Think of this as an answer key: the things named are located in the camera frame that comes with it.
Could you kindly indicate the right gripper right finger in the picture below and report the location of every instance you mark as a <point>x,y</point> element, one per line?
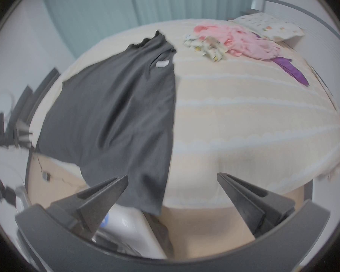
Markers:
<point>252,205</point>

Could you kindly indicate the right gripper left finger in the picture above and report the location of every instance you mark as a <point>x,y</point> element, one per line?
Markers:
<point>93,205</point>

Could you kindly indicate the black T-shirt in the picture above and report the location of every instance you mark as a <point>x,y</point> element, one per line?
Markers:
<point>116,109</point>

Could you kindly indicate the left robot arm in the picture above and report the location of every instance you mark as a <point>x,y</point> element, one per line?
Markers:
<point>5,134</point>

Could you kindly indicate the bed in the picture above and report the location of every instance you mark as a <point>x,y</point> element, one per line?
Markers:
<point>243,123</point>

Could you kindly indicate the small grey power adapter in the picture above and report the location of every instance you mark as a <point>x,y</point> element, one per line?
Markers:
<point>46,176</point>

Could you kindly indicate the purple garment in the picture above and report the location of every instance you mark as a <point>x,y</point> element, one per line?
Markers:
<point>293,71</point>

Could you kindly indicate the white printed garment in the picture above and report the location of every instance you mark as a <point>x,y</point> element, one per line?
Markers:
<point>209,48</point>

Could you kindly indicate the pink garment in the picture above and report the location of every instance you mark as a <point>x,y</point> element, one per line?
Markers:
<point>243,42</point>

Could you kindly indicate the white printed pillow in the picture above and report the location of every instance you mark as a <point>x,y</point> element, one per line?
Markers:
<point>272,27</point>

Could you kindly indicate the grey bedside table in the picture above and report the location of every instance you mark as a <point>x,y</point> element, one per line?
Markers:
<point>250,11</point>

